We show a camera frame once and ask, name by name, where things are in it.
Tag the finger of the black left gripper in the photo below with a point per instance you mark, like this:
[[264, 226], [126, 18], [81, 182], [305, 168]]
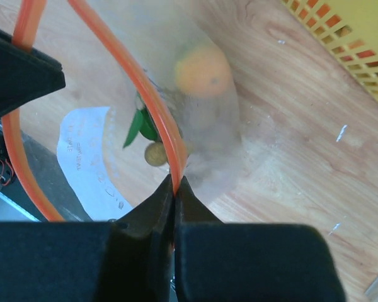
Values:
[[25, 76]]

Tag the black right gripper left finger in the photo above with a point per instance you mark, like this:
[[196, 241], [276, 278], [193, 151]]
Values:
[[125, 260]]

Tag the brown longan bunch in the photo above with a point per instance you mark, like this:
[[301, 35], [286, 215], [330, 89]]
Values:
[[143, 123]]

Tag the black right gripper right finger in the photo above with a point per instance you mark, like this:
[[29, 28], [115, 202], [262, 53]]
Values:
[[217, 261]]

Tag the yellow plastic basket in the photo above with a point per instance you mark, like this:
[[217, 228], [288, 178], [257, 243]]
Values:
[[348, 30]]

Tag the orange fruit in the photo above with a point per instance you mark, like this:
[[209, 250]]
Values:
[[203, 71]]

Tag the clear zip top bag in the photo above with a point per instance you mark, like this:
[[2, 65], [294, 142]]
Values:
[[67, 148]]

